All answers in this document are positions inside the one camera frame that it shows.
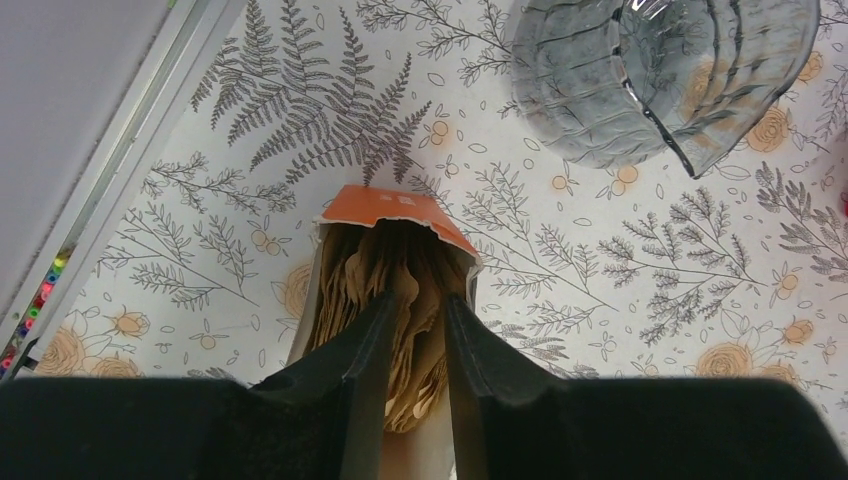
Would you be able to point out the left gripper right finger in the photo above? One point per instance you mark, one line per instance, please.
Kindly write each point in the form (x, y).
(512, 419)

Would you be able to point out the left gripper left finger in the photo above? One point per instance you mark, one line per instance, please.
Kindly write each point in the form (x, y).
(318, 418)

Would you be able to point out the orange coffee filter box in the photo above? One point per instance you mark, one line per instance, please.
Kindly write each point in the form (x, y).
(425, 452)

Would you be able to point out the clear glass carafe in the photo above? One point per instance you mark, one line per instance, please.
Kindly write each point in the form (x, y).
(606, 84)

